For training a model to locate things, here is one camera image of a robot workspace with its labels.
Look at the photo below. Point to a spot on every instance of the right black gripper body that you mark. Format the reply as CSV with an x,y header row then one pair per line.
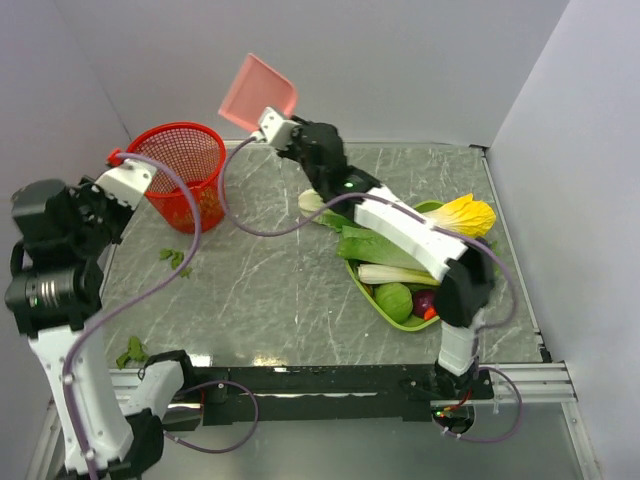
x,y
296,151

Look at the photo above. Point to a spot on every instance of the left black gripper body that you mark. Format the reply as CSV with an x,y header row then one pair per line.
x,y
104,217

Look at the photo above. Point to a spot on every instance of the pink dustpan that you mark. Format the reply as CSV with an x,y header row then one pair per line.
x,y
256,87

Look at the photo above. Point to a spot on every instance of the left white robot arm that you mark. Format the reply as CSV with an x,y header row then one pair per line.
x,y
54,295

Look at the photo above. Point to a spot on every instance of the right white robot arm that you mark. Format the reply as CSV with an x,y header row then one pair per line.
x,y
462,267

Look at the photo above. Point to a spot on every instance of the green paper scrap by brush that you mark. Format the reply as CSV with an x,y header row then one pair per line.
x,y
175,257

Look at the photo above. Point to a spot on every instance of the long napa cabbage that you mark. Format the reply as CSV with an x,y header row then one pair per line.
x,y
365,245

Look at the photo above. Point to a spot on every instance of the red mesh waste basket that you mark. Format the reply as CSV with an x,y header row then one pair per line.
x,y
196,153

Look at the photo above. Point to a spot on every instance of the green paper scrap table edge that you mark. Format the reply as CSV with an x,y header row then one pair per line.
x,y
135,352

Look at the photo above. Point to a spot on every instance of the green square tray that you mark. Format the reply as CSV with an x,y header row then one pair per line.
x,y
413,323

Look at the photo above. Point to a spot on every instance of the white radish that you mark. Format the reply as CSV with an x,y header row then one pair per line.
x,y
464,215

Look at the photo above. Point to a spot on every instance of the round green cabbage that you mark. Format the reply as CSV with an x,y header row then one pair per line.
x,y
395,300

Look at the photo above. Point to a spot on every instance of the purple eggplant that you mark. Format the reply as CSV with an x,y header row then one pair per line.
x,y
422,301

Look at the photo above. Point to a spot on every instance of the orange carrot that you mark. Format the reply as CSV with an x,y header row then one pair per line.
x,y
430,315

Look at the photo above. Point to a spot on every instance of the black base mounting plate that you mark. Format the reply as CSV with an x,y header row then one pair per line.
x,y
306,393

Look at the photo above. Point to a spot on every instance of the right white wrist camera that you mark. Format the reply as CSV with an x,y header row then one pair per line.
x,y
275,129

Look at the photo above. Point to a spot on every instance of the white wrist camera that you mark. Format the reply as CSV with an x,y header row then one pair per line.
x,y
127,183
275,129

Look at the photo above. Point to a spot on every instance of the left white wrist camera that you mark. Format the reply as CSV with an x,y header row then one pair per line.
x,y
127,183

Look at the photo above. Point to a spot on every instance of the aluminium rail frame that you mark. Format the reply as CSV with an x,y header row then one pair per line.
x,y
538,383

